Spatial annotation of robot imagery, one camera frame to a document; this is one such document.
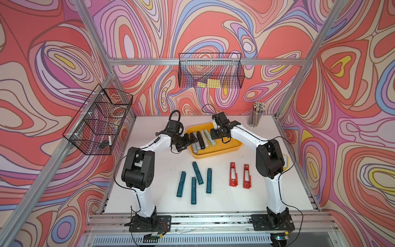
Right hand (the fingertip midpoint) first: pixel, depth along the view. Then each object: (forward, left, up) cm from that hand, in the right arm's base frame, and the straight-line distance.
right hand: (214, 137), depth 99 cm
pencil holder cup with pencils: (+15, -30, +2) cm, 33 cm away
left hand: (-6, +13, +2) cm, 15 cm away
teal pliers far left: (-29, +21, -4) cm, 36 cm away
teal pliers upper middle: (-24, +11, -4) cm, 27 cm away
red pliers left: (-26, -9, -6) cm, 28 cm away
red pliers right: (-28, -16, -7) cm, 33 cm away
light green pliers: (-1, +1, -4) cm, 4 cm away
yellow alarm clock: (-16, -43, -5) cm, 46 cm away
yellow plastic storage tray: (-8, -2, -3) cm, 8 cm away
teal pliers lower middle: (-37, +14, -4) cm, 40 cm away
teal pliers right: (-28, +6, -4) cm, 28 cm away
